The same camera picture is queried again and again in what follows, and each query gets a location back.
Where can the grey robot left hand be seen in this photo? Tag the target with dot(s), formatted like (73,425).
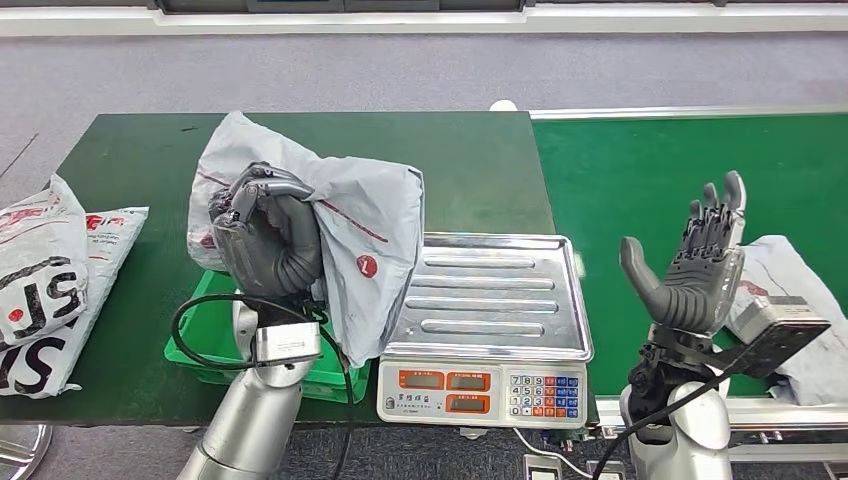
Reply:
(265,252)

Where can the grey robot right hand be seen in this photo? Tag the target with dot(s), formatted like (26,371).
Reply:
(702,291)

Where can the grey mailer bag dark-red print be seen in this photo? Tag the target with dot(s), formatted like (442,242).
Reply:
(788,265)

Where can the grey mailer bag red stripe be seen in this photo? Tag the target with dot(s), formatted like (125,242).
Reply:
(371,199)

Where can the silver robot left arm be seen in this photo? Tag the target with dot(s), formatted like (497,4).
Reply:
(252,424)

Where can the green conveyor belt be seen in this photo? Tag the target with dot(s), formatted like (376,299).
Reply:
(662,166)

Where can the green plastic crate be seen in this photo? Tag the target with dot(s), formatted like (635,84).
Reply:
(199,331)

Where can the white SF mailer bag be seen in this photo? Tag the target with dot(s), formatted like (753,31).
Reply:
(112,245)
(40,265)

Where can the white power socket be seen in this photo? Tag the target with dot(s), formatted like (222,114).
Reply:
(609,472)
(543,469)

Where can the electronic scale steel tray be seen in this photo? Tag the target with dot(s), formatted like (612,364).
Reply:
(490,291)

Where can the white round cap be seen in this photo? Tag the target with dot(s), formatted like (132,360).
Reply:
(503,104)

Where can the round metal stand base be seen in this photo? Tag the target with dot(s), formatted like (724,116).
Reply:
(20,450)

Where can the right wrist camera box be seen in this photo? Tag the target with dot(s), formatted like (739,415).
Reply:
(775,311)

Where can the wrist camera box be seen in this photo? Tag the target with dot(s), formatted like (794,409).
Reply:
(775,311)
(285,343)

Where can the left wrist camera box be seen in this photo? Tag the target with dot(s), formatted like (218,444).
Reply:
(285,343)

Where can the aluminium conveyor frame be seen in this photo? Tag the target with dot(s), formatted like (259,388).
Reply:
(662,111)

